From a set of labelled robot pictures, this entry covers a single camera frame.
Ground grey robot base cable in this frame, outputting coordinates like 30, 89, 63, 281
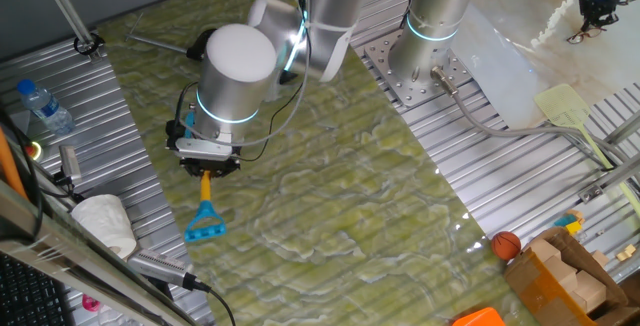
430, 65, 640, 172

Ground silver grilled camera device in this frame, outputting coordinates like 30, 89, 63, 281
127, 248, 199, 290

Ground brown cardboard box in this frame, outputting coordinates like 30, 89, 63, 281
503, 226, 640, 326

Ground yellow fly swatter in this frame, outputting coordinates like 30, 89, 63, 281
533, 83, 640, 217

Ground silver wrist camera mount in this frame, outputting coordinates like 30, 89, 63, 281
165, 119, 235, 163

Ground red emergency button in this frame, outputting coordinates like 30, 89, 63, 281
24, 140, 45, 163

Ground clear water bottle blue cap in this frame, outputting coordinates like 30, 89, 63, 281
16, 78, 76, 136

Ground black keyboard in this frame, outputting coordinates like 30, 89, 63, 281
0, 253, 76, 326

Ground aluminium frame bar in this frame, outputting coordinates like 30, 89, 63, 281
0, 180, 201, 326

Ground dark rimmed eyeglasses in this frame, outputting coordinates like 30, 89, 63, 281
567, 24, 604, 46

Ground small silver camera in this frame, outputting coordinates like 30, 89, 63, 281
58, 144, 83, 185

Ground blue and yellow toy shovel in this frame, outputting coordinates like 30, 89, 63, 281
183, 110, 228, 244

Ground orange pole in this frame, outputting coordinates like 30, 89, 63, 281
0, 125, 29, 200

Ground black device cable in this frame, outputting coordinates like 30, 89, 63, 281
189, 278, 237, 326

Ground black C-clamp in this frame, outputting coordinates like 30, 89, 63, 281
124, 13, 299, 86

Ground aluminium profile bar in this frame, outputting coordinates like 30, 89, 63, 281
578, 153, 640, 205
602, 110, 640, 147

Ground white marble pattern sheet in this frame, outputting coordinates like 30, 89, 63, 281
449, 0, 640, 130

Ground white toilet paper roll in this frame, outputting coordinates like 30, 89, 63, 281
70, 194, 138, 260

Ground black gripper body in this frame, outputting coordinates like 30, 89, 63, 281
178, 158, 241, 173

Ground orange plastic container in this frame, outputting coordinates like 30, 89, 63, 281
451, 307, 507, 326

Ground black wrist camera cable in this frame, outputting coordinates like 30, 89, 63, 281
174, 0, 311, 163

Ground small pale wooden block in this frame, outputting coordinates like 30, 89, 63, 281
615, 243, 638, 263

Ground metal tripod pole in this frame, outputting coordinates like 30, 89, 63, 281
33, 0, 101, 62

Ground small toy basketball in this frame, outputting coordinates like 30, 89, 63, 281
490, 230, 523, 262

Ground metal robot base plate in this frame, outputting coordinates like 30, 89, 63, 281
363, 28, 474, 108

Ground green marble pattern mat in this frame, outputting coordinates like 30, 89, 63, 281
97, 0, 539, 326

